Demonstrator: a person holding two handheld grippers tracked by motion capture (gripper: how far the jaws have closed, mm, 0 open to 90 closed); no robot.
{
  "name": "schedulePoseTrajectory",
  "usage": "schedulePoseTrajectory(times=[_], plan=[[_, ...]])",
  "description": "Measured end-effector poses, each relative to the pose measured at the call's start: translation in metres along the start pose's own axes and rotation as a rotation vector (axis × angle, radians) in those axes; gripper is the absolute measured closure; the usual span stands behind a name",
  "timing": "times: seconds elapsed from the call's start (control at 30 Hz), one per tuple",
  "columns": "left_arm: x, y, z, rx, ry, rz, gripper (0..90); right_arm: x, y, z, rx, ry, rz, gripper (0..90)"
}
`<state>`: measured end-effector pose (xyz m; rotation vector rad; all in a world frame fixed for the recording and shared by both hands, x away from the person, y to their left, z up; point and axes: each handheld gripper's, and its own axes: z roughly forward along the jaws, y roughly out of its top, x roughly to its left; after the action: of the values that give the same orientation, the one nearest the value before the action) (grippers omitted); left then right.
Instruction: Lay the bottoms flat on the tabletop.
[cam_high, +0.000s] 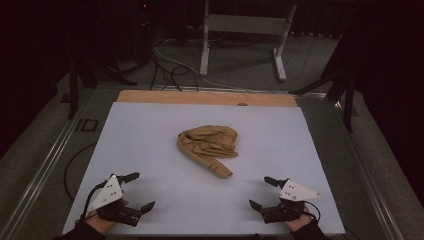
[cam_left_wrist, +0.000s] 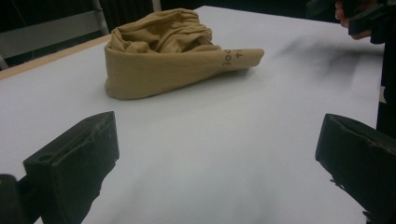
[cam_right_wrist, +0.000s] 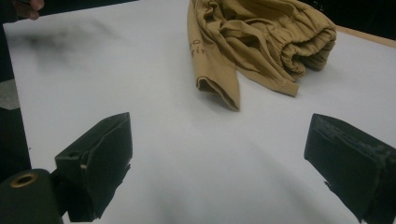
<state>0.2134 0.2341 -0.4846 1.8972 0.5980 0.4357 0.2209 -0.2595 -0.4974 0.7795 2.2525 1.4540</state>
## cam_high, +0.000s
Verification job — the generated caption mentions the white table mat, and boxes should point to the white table mat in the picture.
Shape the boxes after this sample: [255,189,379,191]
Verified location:
[62,101,346,236]

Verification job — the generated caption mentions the person's left hand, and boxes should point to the person's left hand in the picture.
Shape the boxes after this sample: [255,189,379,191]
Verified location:
[84,198,130,236]

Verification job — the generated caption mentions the white floor cable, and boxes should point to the white floor cable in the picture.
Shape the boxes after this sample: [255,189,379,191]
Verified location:
[152,45,288,93]

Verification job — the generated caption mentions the black floor cables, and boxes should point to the black floor cables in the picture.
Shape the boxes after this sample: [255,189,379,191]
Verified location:
[148,51,200,92]

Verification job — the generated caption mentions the aluminium rail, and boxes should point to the aluminium rail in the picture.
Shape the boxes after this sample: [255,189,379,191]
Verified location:
[0,89,98,240]
[331,99,405,240]
[95,83,329,98]

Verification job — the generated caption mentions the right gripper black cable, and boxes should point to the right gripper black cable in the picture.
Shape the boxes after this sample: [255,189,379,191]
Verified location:
[298,199,322,222]

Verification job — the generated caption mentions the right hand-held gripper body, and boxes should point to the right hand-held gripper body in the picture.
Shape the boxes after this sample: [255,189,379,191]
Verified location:
[261,179,323,225]

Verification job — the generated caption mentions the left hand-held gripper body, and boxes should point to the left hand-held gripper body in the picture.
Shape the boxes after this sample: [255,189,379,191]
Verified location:
[85,173,143,228]

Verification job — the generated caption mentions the tan pants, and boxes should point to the tan pants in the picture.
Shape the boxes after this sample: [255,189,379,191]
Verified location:
[176,124,240,180]

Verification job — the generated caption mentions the black stand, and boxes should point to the black stand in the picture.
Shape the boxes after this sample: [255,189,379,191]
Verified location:
[65,49,138,120]
[289,33,357,133]

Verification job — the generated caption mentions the white metal stand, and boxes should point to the white metal stand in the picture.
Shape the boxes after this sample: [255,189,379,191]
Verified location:
[199,0,298,83]

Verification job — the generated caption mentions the person's right hand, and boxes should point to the person's right hand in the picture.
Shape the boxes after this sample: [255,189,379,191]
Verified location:
[283,203,316,233]

